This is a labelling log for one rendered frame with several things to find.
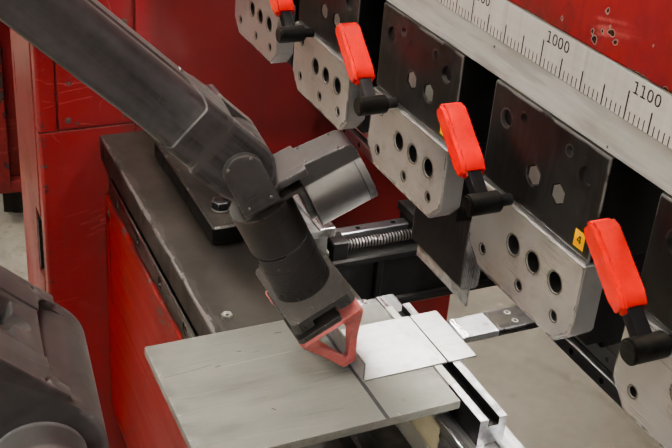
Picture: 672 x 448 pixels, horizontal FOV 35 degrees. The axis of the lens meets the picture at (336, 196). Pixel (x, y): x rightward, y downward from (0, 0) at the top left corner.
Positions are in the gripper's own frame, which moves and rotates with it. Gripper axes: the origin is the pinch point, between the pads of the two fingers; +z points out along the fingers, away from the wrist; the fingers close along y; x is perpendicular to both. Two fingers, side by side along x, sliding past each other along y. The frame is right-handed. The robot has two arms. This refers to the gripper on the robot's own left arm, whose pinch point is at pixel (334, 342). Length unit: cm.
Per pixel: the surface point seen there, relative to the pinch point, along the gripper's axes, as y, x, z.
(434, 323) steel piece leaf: 1.7, -10.5, 7.0
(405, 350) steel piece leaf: -1.6, -5.8, 4.7
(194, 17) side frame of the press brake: 84, -12, 0
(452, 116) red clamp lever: -11.3, -15.9, -24.6
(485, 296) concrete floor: 134, -56, 141
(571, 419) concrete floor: 80, -49, 138
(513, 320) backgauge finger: -0.9, -18.0, 10.4
